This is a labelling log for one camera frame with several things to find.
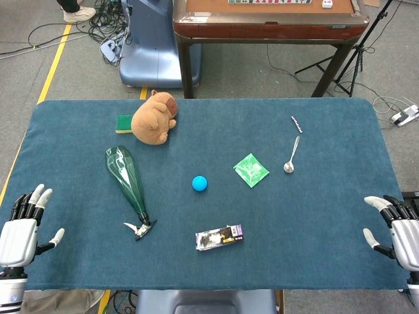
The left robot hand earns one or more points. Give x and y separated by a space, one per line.
18 238

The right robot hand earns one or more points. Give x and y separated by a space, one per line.
406 238

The green spray bottle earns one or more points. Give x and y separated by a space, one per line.
126 173

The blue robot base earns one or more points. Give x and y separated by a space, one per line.
154 49

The black device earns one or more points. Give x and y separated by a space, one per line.
411 198

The grey-brown fabric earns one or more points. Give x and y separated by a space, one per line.
59 302

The metal spoon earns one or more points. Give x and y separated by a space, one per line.
288 167

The green and yellow sponge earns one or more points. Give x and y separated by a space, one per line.
122 124

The small striped stick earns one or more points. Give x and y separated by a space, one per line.
297 124

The green sachet packet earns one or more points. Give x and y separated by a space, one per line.
251 170

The brown capybara plush toy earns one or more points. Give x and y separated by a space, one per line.
152 122

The blue table cloth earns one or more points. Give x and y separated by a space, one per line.
229 209

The black tripod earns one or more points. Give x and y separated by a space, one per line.
352 62

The purple and black carton box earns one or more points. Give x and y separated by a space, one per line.
217 238

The blue ball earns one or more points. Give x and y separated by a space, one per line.
199 183

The grey-blue robot torso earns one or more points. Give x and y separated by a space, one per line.
203 302

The white power strip with plugs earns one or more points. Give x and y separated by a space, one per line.
109 49

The person in black trousers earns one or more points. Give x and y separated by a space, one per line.
78 13

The single white mahjong tile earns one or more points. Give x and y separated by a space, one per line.
327 3

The brown mahjong table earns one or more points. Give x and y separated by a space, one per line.
268 27

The row of face-up mahjong tiles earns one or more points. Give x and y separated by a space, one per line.
268 1

